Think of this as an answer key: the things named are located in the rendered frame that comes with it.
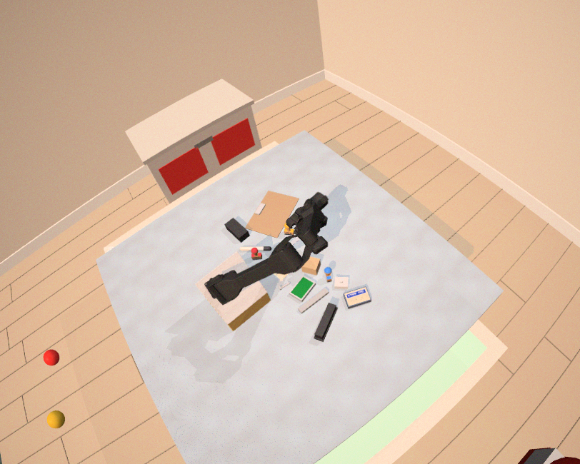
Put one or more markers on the peach stamp pad tin with blue label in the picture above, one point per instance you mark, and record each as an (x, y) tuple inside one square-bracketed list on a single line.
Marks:
[(357, 297)]

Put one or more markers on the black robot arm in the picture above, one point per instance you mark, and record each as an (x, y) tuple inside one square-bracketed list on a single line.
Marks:
[(283, 260)]

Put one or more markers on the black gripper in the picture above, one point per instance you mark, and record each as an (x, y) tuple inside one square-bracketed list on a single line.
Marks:
[(319, 246)]

